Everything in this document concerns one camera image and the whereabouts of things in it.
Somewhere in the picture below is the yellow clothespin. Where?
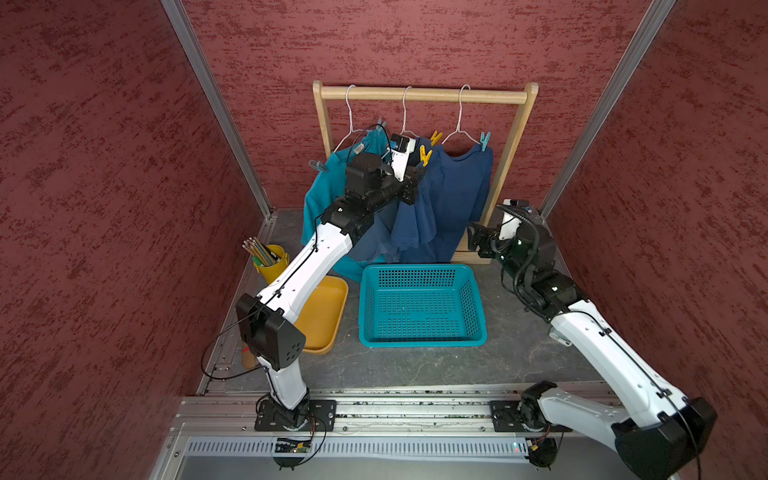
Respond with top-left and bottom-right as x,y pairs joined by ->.
430,130 -> 443,146
419,145 -> 432,167

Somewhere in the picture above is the navy blue t-shirt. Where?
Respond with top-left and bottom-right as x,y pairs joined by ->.
391,139 -> 494,264

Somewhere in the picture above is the white wire hanger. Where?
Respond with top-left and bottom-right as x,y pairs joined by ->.
399,86 -> 419,139
332,84 -> 367,153
441,84 -> 481,145

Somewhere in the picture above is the teal clothespin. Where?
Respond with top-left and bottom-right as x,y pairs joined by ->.
479,131 -> 491,151

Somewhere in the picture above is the grey clothespin on teal shoulder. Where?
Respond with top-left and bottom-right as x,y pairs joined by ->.
308,160 -> 329,172

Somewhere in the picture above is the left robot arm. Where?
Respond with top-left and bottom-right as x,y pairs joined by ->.
236,153 -> 427,431

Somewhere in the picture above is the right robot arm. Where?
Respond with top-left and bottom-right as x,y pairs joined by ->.
467,201 -> 717,479

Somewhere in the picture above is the grey-blue t-shirt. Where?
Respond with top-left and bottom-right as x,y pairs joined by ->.
345,131 -> 403,263

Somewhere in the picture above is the teal t-shirt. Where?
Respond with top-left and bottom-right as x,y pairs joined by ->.
301,128 -> 387,282

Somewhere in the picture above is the teal plastic basket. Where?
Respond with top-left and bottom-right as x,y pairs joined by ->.
358,264 -> 488,348

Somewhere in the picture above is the wooden clothes rack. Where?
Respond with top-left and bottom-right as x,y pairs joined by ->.
312,80 -> 539,225

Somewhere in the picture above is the yellow tray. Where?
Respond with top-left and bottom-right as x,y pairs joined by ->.
295,276 -> 349,355

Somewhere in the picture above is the coloured pencils bunch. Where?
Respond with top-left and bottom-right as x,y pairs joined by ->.
242,237 -> 280,267

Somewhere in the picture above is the yellow pencil cup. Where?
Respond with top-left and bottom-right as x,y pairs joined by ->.
252,244 -> 290,284

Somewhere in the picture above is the right corner aluminium profile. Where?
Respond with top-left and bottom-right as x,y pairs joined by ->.
539,0 -> 676,222

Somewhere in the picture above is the corner aluminium profile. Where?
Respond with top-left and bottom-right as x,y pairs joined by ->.
161,0 -> 274,222
539,0 -> 676,222

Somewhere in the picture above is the left corner aluminium profile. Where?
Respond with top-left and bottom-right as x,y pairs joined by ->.
161,0 -> 274,222

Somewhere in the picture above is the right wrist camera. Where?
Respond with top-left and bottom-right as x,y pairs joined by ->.
498,199 -> 531,240

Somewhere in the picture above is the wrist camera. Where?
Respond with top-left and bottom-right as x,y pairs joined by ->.
389,134 -> 417,182
498,199 -> 531,240

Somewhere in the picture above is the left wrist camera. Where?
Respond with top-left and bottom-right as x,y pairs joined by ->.
389,134 -> 417,182

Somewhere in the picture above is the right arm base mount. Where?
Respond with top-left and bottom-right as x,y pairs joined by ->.
488,400 -> 571,436

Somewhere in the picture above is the aluminium rail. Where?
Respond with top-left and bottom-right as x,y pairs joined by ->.
170,383 -> 658,463

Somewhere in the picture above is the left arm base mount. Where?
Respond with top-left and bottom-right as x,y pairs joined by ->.
254,397 -> 338,433

